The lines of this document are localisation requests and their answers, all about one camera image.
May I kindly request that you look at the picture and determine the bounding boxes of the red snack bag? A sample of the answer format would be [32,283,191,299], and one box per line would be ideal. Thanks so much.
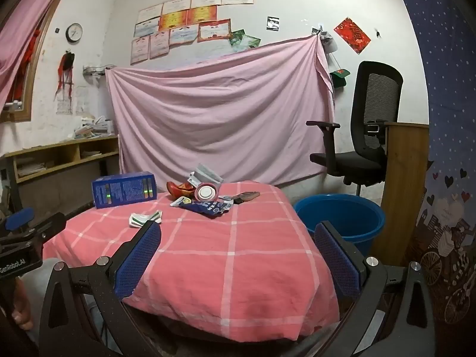
[166,181,201,203]

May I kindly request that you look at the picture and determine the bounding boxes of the pink checked blanket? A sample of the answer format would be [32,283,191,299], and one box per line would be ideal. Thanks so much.
[43,181,341,343]

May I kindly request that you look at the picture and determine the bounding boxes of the white wall paper sheet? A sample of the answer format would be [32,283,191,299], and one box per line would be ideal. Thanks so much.
[56,85,88,116]

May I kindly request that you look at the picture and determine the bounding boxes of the blue snack wrapper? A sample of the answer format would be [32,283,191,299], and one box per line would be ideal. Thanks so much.
[190,200,234,218]

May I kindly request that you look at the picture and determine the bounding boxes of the pink hanging sheet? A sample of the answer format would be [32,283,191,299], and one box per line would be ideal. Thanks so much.
[105,33,335,187]

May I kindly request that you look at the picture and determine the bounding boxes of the green landscape photo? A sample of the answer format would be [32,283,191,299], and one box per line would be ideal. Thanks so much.
[228,29,246,48]
[240,34,262,53]

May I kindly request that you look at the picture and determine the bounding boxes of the blue plastic bucket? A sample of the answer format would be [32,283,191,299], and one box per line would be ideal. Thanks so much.
[293,193,385,257]

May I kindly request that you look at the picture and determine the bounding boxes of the green snack wrapper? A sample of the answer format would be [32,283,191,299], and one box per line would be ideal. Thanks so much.
[128,210,163,227]

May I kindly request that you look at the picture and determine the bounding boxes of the red hanging cloth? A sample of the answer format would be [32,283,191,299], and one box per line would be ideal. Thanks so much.
[20,28,41,79]

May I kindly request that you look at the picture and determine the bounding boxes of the person's left hand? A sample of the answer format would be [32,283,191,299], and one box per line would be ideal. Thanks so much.
[11,279,33,328]

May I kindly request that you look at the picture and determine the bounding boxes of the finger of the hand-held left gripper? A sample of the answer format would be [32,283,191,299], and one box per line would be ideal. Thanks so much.
[0,207,36,239]
[20,212,68,248]

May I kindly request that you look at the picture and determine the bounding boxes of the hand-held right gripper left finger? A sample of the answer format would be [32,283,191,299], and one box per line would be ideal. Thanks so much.
[39,220,164,357]

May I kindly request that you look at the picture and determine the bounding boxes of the red tassel ornament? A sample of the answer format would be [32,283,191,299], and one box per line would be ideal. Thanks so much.
[55,53,76,101]

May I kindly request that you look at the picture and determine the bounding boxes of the flat stack of papers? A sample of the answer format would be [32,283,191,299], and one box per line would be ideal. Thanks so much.
[17,158,56,177]

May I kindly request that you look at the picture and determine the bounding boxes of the blue cardboard box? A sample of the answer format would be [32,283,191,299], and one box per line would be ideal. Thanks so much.
[92,171,159,209]

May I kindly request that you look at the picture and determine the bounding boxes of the green red hanging ornament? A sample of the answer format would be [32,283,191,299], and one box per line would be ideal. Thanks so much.
[330,68,351,89]

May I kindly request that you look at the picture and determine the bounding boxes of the group of wall certificates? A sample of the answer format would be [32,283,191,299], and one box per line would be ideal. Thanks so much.
[130,0,254,65]

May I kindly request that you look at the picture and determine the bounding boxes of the pink curtain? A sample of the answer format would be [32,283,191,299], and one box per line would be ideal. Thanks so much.
[0,0,79,101]

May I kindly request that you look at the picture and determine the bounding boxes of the wooden window frame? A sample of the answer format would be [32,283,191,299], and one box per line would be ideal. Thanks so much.
[0,0,71,123]

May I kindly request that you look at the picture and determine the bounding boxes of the wooden shelf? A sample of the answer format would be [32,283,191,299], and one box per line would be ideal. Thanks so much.
[0,136,121,216]

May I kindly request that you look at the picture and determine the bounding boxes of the round wall clock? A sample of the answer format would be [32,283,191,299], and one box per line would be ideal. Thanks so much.
[66,23,83,43]

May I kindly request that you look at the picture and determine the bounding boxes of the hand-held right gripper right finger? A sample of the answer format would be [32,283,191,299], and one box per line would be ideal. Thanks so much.
[314,220,437,357]

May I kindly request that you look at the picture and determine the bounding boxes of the pile of books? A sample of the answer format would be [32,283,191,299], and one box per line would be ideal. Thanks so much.
[72,116,116,140]

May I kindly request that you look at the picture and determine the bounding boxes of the red paper wall decoration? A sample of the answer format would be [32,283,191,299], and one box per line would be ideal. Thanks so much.
[333,17,372,55]

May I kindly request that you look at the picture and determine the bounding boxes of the white plastic bag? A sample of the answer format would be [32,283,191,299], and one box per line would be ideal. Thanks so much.
[187,164,224,186]

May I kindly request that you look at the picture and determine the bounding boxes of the blue printed curtain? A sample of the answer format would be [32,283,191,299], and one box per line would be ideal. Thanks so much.
[387,0,476,324]

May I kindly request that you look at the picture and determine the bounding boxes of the black office chair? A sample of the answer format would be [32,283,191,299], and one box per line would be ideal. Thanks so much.
[306,60,404,198]

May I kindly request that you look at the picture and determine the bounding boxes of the white wall rack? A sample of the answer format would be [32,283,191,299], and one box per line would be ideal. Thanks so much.
[82,65,114,80]

